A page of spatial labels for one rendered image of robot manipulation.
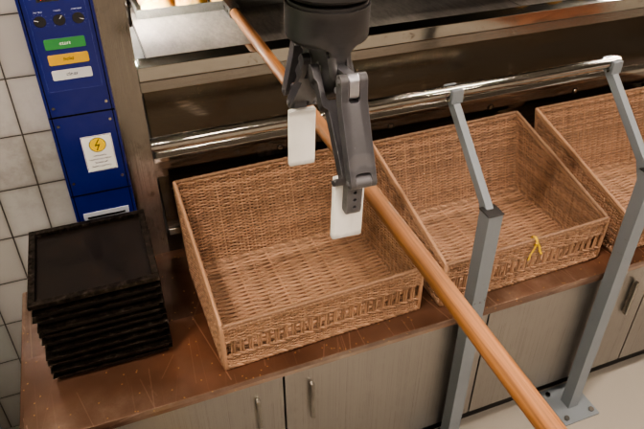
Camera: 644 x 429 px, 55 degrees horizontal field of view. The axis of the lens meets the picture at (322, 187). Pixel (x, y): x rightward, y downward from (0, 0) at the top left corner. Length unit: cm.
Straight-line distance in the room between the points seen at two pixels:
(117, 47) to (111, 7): 10
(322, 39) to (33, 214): 141
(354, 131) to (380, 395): 140
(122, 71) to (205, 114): 25
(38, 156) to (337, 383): 98
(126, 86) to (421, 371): 112
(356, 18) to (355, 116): 8
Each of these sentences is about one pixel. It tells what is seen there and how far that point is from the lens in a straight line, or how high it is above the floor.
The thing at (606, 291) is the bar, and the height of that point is 54.
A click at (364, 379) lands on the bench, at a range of 177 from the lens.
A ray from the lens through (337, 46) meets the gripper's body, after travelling 54.
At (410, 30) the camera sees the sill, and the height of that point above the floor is 118.
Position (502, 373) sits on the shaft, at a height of 119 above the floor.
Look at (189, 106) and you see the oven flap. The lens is 173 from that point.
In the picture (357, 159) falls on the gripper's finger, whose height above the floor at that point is 154.
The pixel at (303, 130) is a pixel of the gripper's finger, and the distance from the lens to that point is 68.
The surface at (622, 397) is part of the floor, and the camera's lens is 250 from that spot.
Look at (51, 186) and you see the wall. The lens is 180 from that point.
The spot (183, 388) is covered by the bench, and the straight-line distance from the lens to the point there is 160.
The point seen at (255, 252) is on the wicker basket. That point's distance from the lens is 190.
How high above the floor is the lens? 182
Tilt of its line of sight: 35 degrees down
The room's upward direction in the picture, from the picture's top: straight up
